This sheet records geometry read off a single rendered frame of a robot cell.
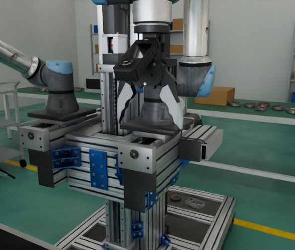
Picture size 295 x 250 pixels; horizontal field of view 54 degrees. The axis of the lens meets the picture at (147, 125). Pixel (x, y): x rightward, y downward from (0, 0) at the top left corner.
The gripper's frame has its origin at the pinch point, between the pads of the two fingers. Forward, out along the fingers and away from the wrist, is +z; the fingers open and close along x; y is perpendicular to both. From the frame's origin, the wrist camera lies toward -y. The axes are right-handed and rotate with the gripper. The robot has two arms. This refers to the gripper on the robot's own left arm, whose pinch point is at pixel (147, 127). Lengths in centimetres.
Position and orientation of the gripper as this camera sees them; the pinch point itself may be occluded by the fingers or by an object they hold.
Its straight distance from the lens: 59.9
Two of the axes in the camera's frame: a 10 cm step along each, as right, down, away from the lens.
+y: 4.5, -2.2, 8.7
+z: 0.0, 9.7, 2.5
